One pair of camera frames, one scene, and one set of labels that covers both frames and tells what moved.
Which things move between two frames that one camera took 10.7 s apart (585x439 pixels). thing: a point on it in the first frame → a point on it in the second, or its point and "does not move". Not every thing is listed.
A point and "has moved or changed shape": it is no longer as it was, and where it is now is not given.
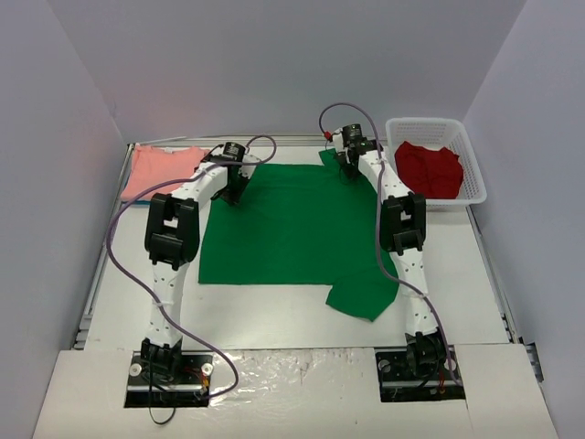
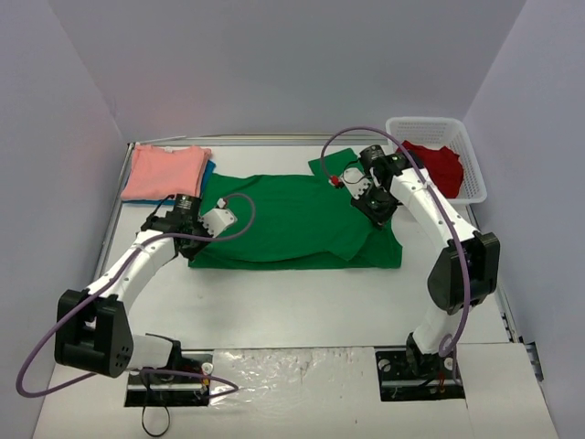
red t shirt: (430, 173) does not move
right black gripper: (348, 160) → (377, 208)
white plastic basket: (435, 133) does not move
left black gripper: (234, 186) → (190, 244)
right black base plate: (398, 383) does not move
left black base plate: (187, 384) does not move
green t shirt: (303, 224) has moved or changed shape
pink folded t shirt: (151, 165) does not move
